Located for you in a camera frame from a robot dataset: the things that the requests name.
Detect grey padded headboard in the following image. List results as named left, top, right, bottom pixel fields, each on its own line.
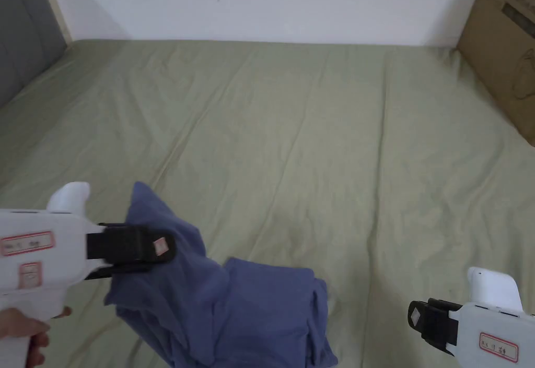
left=0, top=0, right=74, bottom=111

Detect brown cardboard carton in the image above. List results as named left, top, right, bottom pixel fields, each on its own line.
left=455, top=0, right=535, bottom=148

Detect dark blue shirt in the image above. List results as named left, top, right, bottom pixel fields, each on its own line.
left=103, top=182, right=340, bottom=368

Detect person's left hand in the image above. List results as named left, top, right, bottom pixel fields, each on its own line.
left=0, top=306, right=73, bottom=368

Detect bed with pale green sheet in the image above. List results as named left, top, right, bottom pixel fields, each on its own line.
left=0, top=39, right=535, bottom=368

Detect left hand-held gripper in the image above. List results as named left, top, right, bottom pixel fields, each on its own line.
left=0, top=182, right=179, bottom=368

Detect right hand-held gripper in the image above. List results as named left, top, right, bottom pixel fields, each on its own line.
left=408, top=266, right=535, bottom=368

